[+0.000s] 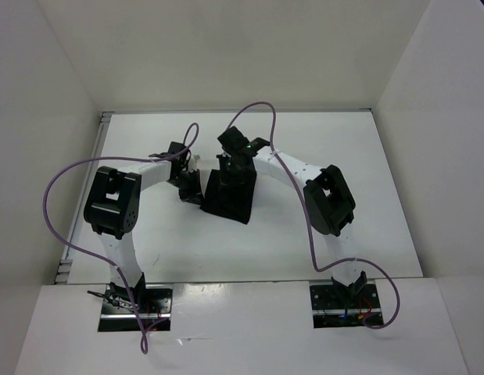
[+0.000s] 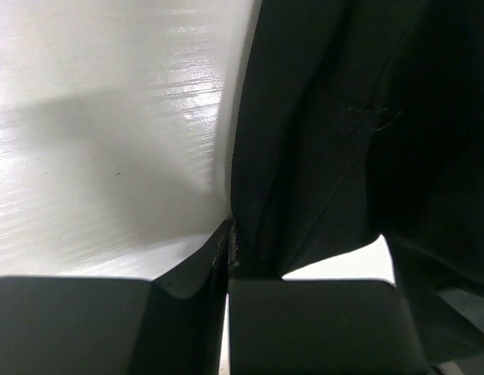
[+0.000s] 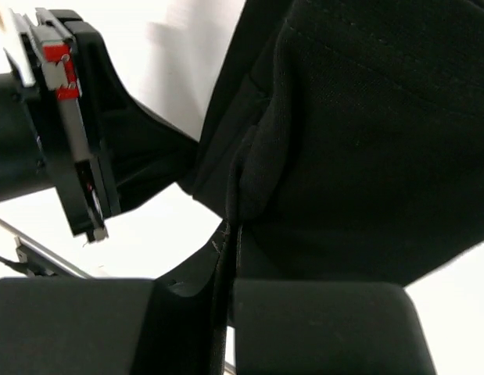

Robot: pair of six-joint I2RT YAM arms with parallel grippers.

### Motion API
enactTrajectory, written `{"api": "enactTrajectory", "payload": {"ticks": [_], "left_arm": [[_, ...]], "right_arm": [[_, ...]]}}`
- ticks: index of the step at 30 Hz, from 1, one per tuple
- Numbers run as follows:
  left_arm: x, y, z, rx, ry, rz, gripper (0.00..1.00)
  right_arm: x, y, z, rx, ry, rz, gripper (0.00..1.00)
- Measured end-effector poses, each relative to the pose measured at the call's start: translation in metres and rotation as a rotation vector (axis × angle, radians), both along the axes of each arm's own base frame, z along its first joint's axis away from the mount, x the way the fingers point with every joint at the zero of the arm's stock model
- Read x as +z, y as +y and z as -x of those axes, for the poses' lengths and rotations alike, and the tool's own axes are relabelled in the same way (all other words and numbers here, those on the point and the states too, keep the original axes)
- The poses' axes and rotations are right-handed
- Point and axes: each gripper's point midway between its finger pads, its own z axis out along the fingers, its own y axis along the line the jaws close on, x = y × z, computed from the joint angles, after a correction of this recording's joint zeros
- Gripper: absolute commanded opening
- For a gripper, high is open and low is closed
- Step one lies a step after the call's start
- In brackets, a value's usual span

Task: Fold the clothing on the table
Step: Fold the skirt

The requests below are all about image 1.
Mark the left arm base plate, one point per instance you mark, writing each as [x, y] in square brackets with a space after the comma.
[118, 316]

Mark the black skirt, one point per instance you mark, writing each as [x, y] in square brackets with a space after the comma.
[233, 203]

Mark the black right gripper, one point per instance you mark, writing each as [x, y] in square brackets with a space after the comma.
[223, 158]

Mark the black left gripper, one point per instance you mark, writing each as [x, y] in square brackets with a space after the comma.
[195, 194]

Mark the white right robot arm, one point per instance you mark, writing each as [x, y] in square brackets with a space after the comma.
[323, 194]

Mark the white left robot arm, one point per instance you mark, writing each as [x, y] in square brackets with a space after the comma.
[112, 210]

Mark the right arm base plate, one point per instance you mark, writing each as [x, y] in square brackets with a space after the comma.
[335, 305]

